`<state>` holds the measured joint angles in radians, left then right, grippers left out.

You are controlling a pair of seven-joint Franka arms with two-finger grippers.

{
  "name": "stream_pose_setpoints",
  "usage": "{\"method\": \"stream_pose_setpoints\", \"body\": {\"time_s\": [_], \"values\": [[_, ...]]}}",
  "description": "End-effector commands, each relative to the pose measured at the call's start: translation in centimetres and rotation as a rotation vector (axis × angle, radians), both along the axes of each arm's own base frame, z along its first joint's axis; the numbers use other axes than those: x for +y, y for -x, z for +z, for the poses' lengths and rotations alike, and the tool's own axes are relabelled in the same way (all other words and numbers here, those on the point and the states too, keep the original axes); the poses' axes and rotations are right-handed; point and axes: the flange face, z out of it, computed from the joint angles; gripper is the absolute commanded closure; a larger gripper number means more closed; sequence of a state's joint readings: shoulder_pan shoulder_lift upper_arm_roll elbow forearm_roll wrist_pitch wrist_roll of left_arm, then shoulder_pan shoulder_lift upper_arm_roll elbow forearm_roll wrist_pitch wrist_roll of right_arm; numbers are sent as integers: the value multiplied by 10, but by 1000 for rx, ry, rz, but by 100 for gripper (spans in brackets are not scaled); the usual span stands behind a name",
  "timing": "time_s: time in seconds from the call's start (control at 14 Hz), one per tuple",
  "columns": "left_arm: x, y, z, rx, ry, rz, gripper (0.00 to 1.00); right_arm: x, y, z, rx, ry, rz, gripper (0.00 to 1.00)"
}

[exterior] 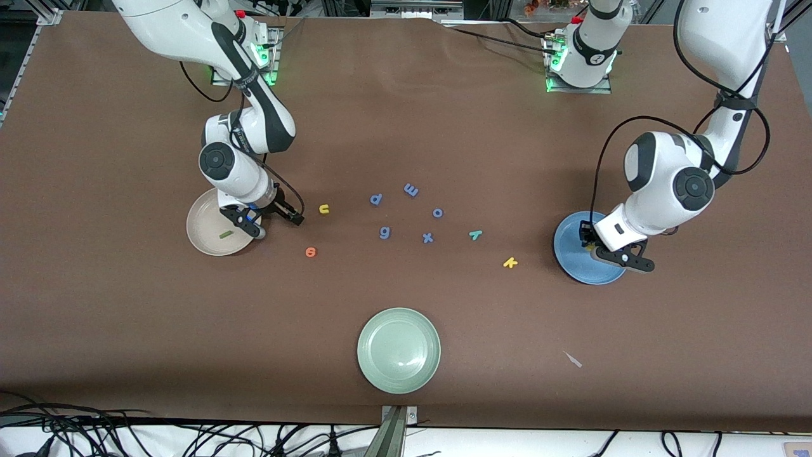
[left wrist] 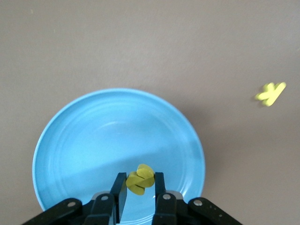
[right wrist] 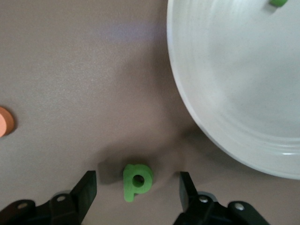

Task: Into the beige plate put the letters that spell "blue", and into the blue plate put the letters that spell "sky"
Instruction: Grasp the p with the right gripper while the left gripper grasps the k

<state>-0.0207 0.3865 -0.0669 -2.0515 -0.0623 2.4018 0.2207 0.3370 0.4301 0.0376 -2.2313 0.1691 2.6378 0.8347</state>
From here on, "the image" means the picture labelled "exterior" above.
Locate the blue round plate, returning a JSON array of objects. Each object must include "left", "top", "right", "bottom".
[{"left": 553, "top": 211, "right": 631, "bottom": 286}]

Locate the beige brown round plate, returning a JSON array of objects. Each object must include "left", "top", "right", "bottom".
[{"left": 186, "top": 189, "right": 262, "bottom": 257}]

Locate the pale green round plate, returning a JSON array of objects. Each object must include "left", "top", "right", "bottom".
[{"left": 357, "top": 307, "right": 442, "bottom": 395}]

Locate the grey power strip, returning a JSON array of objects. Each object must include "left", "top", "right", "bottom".
[{"left": 371, "top": 0, "right": 464, "bottom": 20}]

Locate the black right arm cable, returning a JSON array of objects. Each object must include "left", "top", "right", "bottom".
[{"left": 179, "top": 38, "right": 305, "bottom": 216}]

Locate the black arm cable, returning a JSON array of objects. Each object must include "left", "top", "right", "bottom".
[
  {"left": 179, "top": 38, "right": 305, "bottom": 216},
  {"left": 590, "top": 0, "right": 787, "bottom": 223}
]

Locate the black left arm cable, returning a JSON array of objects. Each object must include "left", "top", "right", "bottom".
[{"left": 590, "top": 0, "right": 787, "bottom": 223}]

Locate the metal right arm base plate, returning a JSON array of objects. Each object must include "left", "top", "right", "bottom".
[{"left": 211, "top": 25, "right": 281, "bottom": 86}]

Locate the black base power cable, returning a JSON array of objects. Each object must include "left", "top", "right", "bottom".
[{"left": 444, "top": 18, "right": 559, "bottom": 58}]

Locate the grey aluminium camera post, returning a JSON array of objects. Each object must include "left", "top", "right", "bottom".
[{"left": 365, "top": 405, "right": 418, "bottom": 457}]

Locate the silver aluminium frame profile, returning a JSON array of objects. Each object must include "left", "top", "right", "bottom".
[{"left": 764, "top": 0, "right": 812, "bottom": 42}]

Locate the thick black floor cable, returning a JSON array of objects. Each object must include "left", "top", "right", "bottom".
[{"left": 0, "top": 409, "right": 156, "bottom": 427}]

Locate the silver aluminium table rail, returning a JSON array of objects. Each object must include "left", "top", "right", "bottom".
[{"left": 0, "top": 8, "right": 64, "bottom": 128}]

